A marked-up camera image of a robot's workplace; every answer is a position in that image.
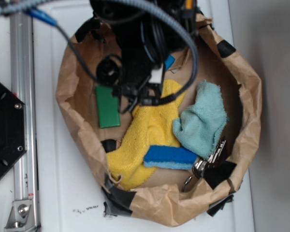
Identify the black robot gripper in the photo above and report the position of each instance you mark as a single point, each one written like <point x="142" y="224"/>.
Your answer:
<point x="146" y="31"/>

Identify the blue rectangular block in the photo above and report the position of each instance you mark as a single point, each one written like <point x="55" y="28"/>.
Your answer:
<point x="169" y="62"/>

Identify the green rectangular block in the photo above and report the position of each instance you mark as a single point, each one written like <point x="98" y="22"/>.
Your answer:
<point x="107" y="107"/>

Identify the yellow microfiber cloth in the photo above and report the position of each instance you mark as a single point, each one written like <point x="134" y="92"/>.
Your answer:
<point x="151" y="125"/>

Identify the light teal cloth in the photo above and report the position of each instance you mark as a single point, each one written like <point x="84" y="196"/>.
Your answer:
<point x="200" y="125"/>

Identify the blue sponge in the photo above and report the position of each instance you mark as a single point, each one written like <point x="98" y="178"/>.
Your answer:
<point x="169" y="157"/>

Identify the brown paper bag bin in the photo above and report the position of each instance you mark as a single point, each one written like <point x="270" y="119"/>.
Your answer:
<point x="160" y="198"/>

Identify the blue cable connector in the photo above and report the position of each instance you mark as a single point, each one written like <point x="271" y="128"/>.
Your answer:
<point x="42" y="16"/>

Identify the aluminium extrusion rail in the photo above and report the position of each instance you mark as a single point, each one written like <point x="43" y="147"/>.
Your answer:
<point x="22" y="74"/>

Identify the black octagonal mount plate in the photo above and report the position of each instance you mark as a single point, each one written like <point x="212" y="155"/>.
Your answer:
<point x="12" y="130"/>

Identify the silver corner bracket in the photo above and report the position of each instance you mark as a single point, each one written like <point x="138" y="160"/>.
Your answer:
<point x="21" y="218"/>

